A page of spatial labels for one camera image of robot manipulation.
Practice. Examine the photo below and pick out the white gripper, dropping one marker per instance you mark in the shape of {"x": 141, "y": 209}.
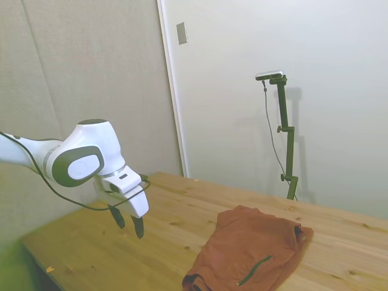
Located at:
{"x": 138, "y": 203}

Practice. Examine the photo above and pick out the rust red shorts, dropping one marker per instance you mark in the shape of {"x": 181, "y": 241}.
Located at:
{"x": 242, "y": 248}

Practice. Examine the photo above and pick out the small orange scrap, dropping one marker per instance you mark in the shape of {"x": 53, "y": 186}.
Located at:
{"x": 49, "y": 268}

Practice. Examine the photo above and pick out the white door frame trim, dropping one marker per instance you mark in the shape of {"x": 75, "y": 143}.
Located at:
{"x": 172, "y": 91}

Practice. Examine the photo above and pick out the dark jointed camera stand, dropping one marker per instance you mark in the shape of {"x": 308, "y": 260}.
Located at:
{"x": 286, "y": 115}

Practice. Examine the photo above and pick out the grey wall plate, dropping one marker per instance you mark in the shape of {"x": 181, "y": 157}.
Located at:
{"x": 182, "y": 33}

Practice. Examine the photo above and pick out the grey camera on stand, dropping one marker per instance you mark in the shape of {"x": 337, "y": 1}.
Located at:
{"x": 269, "y": 75}

